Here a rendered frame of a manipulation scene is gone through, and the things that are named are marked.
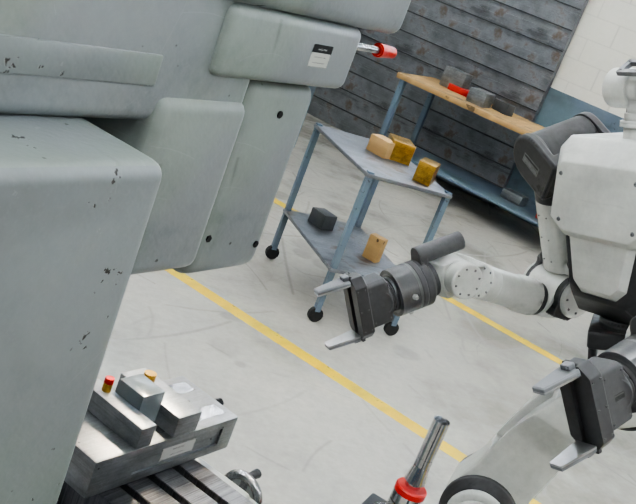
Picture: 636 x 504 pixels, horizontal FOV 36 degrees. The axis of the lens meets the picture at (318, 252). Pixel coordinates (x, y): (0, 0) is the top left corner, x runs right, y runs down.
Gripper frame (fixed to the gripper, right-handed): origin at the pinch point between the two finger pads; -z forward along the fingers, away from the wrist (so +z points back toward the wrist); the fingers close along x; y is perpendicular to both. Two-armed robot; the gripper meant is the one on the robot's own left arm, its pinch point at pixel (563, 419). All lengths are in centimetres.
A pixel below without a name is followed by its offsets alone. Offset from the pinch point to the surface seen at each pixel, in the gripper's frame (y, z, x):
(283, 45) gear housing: -32, -5, 52
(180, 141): -32, -24, 45
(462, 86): -581, 505, -51
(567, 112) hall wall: -535, 578, -99
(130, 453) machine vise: -61, -35, -3
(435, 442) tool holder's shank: -18.3, -7.0, -4.4
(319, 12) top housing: -31, 2, 55
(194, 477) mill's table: -66, -25, -15
